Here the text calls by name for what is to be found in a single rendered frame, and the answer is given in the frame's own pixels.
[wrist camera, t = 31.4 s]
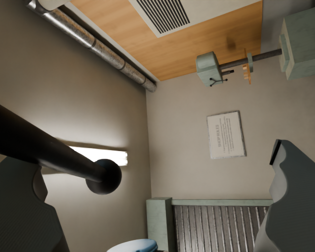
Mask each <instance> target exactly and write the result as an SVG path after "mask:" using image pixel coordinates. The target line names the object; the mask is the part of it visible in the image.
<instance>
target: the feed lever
mask: <svg viewBox="0 0 315 252"><path fill-rule="evenodd" d="M0 154H1V155H4V156H8V157H11V158H15V159H18V160H21V161H25V162H28V163H32V164H38V165H39V166H42V167H46V168H49V169H53V170H56V171H60V172H63V173H66V174H70V175H73V176H77V177H80V178H84V179H85V182H86V185H87V187H88V188H89V189H90V191H92V192H93V193H95V194H97V195H107V194H110V193H112V192H114V191H115V190H116V189H117V188H118V187H119V185H120V183H121V180H122V171H121V168H120V166H119V165H118V164H117V163H116V162H115V161H113V160H111V159H108V158H101V159H98V160H96V161H92V160H91V159H89V158H87V157H86V156H84V155H82V154H81V153H79V152H78V151H76V150H74V149H73V148H71V147H69V146H68V145H66V144H64V143H63V142H61V141H59V140H58V139H56V138H55V137H53V136H51V135H50V134H48V133H46V132H45V131H43V130H41V129H40V128H38V127H36V126H35V125H33V124H31V123H30V122H28V121H27V120H25V119H23V118H22V117H20V116H18V115H17V114H15V113H13V112H12V111H10V110H8V109H7V108H5V107H4V106H2V105H0Z"/></svg>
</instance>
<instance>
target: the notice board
mask: <svg viewBox="0 0 315 252"><path fill-rule="evenodd" d="M206 123H207V132H208V140H209V148H210V156H211V159H224V158H236V157H246V152H245V146H244V139H243V133H242V127H241V120H240V114H239V110H236V111H231V112H225V113H219V114H213V115H207V116H206Z"/></svg>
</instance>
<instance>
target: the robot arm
mask: <svg viewBox="0 0 315 252"><path fill-rule="evenodd" d="M269 164H270V165H272V168H273V170H274V172H275V176H274V178H273V181H272V183H271V186H270V188H269V193H270V195H271V197H272V199H273V202H274V203H273V204H271V205H270V206H269V208H268V211H267V213H266V215H265V217H264V219H263V222H262V224H261V226H260V228H259V231H258V233H257V236H256V240H255V245H254V249H253V252H315V162H314V161H313V160H311V159H310V158H309V157H308V156H307V155H306V154H304V153H303V152H302V151H301V150H300V149H299V148H298V147H296V146H295V145H294V144H293V143H292V142H290V141H289V140H285V139H276V141H275V143H274V146H273V150H272V154H271V158H270V163H269ZM41 169H42V166H40V165H38V164H34V163H30V162H26V161H23V160H19V159H16V158H12V157H9V156H7V157H6V158H4V159H3V160H2V161H1V162H0V252H70V250H69V247H68V244H67V241H66V238H65V235H64V232H63V229H62V226H61V223H60V220H59V218H58V215H57V212H56V209H55V208H54V207H53V206H52V205H49V204H47V203H45V200H46V197H47V195H48V190H47V187H46V184H45V181H44V178H43V176H42V173H41ZM107 252H168V251H167V250H158V245H157V242H156V241H155V240H153V239H137V240H132V241H128V242H124V243H121V244H118V245H116V246H114V247H112V248H110V249H109V250H108V251H107Z"/></svg>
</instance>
